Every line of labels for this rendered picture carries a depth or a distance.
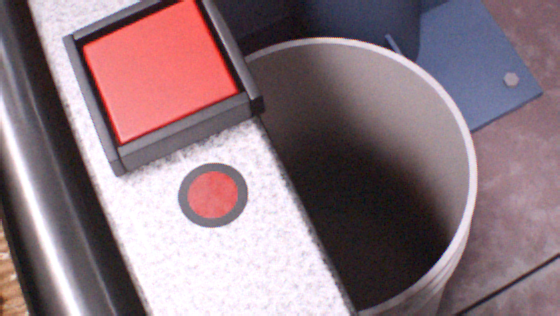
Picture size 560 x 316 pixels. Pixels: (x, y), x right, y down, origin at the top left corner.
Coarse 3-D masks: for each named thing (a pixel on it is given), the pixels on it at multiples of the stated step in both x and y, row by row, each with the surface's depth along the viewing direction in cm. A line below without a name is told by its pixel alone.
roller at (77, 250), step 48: (0, 0) 60; (0, 48) 59; (0, 96) 57; (0, 144) 56; (48, 144) 56; (0, 192) 56; (48, 192) 55; (48, 240) 53; (96, 240) 55; (48, 288) 53; (96, 288) 53
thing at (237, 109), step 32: (160, 0) 57; (96, 32) 57; (224, 32) 56; (96, 96) 57; (256, 96) 54; (96, 128) 54; (160, 128) 54; (192, 128) 54; (224, 128) 55; (128, 160) 54
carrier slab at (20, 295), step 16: (0, 208) 53; (0, 224) 52; (0, 240) 52; (0, 256) 52; (16, 256) 53; (0, 272) 51; (16, 272) 51; (0, 288) 51; (16, 288) 51; (0, 304) 50; (16, 304) 50; (32, 304) 52
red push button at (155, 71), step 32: (192, 0) 57; (128, 32) 57; (160, 32) 57; (192, 32) 56; (96, 64) 56; (128, 64) 56; (160, 64) 56; (192, 64) 56; (224, 64) 56; (128, 96) 55; (160, 96) 55; (192, 96) 55; (224, 96) 55; (128, 128) 55
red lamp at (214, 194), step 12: (204, 180) 55; (216, 180) 54; (228, 180) 54; (192, 192) 54; (204, 192) 54; (216, 192) 54; (228, 192) 54; (192, 204) 54; (204, 204) 54; (216, 204) 54; (228, 204) 54; (204, 216) 54; (216, 216) 54
